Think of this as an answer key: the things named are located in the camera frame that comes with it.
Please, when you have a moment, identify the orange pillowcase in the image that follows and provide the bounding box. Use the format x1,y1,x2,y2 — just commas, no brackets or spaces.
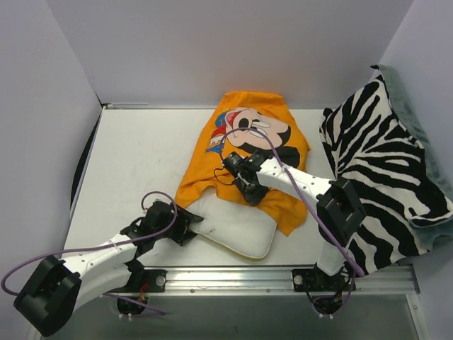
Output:
175,91,312,237

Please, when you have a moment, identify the cream memory foam pillow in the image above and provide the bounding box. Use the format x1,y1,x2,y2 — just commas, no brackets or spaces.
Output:
187,189,277,260

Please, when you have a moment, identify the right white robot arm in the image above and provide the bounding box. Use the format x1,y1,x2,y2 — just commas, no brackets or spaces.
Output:
223,152,367,290

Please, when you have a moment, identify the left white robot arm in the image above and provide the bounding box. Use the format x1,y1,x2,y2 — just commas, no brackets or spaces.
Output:
13,200,204,336

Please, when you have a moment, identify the zebra print cushion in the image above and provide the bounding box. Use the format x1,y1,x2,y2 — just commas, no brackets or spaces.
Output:
319,75,452,274

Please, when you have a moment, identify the grey-green towel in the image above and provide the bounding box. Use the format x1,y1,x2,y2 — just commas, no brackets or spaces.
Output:
371,64,452,251

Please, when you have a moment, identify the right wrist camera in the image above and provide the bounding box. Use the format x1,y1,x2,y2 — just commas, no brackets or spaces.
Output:
222,152,245,177

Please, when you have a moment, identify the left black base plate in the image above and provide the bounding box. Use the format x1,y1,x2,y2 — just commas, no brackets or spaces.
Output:
127,269,167,293

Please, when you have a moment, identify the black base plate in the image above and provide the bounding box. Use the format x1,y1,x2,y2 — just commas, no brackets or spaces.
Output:
127,269,167,293
292,268,355,293

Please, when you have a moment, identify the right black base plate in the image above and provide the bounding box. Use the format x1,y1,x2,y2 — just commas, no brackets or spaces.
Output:
292,268,355,293

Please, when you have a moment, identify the aluminium mounting rail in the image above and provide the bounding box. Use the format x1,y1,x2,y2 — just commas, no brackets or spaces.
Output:
38,265,421,297

